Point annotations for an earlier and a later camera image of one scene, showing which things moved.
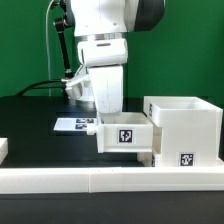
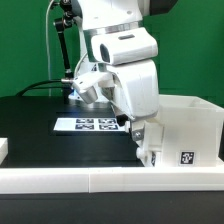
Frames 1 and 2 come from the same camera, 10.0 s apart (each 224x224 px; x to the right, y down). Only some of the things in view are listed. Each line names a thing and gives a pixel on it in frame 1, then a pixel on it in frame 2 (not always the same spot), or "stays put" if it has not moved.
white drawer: [127, 132] -> [143, 153]
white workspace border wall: [18, 181] stays put
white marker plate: [75, 124] stays put
